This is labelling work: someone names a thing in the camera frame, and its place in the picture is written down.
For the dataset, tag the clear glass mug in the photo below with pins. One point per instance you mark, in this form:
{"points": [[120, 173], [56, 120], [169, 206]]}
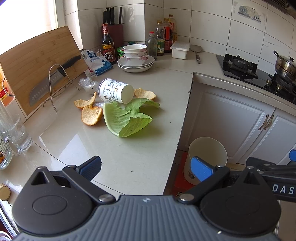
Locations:
{"points": [[15, 135]]}

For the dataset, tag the glass jar orange label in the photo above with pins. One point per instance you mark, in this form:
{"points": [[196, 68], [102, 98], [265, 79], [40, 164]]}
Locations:
{"points": [[5, 154]]}

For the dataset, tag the dark red knife block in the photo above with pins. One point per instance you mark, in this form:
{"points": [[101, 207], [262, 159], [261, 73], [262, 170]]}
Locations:
{"points": [[115, 30]]}

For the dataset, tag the middle white floral bowl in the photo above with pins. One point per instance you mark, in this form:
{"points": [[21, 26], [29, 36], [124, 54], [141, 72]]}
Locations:
{"points": [[135, 54]]}

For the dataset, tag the white plastic seasoning box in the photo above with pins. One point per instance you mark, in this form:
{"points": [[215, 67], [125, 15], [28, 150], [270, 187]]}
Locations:
{"points": [[179, 50]]}

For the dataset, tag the green label oil bottle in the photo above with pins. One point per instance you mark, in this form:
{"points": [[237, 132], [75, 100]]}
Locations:
{"points": [[160, 31]]}

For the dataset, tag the gold bottle cap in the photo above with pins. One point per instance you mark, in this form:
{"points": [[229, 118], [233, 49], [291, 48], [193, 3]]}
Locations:
{"points": [[5, 192]]}

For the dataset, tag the dark vinegar bottle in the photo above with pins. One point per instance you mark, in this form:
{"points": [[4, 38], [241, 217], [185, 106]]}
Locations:
{"points": [[108, 45]]}

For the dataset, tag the white paper cup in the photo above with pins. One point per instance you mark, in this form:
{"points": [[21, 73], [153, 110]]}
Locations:
{"points": [[111, 90]]}

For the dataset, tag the clear glass bottle red cap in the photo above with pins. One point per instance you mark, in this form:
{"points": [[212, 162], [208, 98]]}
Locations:
{"points": [[152, 45]]}

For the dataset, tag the white floral bowl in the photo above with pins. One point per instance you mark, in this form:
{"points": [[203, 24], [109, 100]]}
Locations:
{"points": [[135, 61], [135, 54], [135, 48]]}

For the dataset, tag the red floor mat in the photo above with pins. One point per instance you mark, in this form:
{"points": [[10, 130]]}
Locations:
{"points": [[181, 184]]}

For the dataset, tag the green lidded sauce jar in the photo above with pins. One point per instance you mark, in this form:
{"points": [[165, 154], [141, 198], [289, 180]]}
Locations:
{"points": [[120, 52]]}

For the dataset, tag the bottom white plate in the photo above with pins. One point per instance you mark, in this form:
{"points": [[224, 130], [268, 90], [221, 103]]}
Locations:
{"points": [[134, 71]]}

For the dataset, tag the black handled kitchen knife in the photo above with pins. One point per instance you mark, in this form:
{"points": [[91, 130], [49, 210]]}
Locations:
{"points": [[44, 86]]}

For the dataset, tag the white cabinet door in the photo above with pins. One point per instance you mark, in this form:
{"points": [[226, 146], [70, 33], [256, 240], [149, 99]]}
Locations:
{"points": [[231, 118]]}

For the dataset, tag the metal spatula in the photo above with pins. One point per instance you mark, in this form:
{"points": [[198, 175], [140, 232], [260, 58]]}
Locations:
{"points": [[196, 49]]}

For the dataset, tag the bamboo cutting board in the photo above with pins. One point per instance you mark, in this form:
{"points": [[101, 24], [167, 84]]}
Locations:
{"points": [[28, 63]]}

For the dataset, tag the white plate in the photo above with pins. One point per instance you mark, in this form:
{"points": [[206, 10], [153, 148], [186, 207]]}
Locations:
{"points": [[145, 67], [149, 60], [134, 71]]}

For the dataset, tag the top white floral bowl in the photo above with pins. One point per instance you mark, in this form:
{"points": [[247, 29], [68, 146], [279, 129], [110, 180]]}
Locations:
{"points": [[135, 48]]}

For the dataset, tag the white trash bin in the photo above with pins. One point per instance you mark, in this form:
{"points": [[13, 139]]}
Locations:
{"points": [[209, 150]]}

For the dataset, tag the blue white salt bag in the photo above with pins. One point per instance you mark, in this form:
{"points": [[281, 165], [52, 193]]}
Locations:
{"points": [[97, 65]]}

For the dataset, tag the black gas stove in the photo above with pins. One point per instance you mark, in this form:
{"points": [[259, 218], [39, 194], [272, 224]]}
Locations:
{"points": [[270, 83]]}

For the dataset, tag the red label sauce bottle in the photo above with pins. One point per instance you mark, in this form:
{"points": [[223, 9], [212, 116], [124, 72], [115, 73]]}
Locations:
{"points": [[168, 35]]}

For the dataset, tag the top white plate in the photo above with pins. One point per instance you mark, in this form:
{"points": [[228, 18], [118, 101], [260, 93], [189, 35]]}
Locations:
{"points": [[149, 60]]}

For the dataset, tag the large orange peel piece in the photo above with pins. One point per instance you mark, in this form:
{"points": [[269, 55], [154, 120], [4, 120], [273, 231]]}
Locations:
{"points": [[91, 115]]}

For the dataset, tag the bronze cabinet handle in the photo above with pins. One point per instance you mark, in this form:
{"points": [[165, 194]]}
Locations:
{"points": [[267, 122]]}

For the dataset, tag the crumpled clear plastic bag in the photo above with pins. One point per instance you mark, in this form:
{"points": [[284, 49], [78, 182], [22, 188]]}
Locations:
{"points": [[88, 84]]}

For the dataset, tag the steel pot with lid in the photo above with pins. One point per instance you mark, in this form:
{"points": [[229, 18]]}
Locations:
{"points": [[285, 67]]}

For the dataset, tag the middle white plate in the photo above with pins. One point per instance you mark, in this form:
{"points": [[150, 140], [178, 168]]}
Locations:
{"points": [[145, 67]]}

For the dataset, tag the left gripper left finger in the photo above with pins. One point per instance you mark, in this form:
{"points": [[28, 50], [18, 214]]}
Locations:
{"points": [[58, 202]]}

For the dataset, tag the metal wire board rack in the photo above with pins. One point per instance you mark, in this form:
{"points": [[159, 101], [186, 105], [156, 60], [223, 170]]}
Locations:
{"points": [[54, 91]]}

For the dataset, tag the yellow cap oil bottle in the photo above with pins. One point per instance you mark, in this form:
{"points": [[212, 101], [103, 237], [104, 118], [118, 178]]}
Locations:
{"points": [[173, 26]]}

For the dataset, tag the orange carton box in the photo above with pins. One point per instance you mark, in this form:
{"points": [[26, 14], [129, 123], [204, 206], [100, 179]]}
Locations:
{"points": [[7, 95]]}

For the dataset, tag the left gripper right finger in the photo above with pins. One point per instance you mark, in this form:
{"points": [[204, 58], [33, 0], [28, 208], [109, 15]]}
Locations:
{"points": [[235, 202]]}

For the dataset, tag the bottom white floral bowl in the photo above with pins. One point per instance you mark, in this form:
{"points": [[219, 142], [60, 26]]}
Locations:
{"points": [[135, 61]]}

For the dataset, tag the smooth green cabbage leaf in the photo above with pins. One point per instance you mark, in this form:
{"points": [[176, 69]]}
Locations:
{"points": [[124, 122]]}

